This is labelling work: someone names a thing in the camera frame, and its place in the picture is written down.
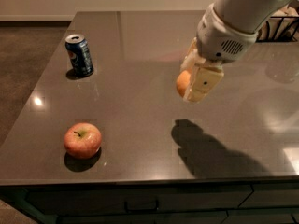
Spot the blue Pepsi soda can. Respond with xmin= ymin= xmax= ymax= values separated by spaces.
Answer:
xmin=65 ymin=34 xmax=94 ymax=77

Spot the red apple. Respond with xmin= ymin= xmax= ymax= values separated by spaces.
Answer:
xmin=64 ymin=123 xmax=102 ymax=160

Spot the orange fruit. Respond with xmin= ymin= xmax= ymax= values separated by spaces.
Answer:
xmin=176 ymin=70 xmax=191 ymax=98

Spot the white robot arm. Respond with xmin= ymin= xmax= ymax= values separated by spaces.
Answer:
xmin=177 ymin=0 xmax=291 ymax=103

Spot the dark cabinet drawer with handle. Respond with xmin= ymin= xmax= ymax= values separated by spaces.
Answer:
xmin=26 ymin=185 xmax=252 ymax=216

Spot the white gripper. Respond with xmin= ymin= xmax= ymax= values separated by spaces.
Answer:
xmin=180 ymin=4 xmax=257 ymax=103

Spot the black wire napkin basket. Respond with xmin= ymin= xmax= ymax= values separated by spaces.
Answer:
xmin=257 ymin=7 xmax=299 ymax=42

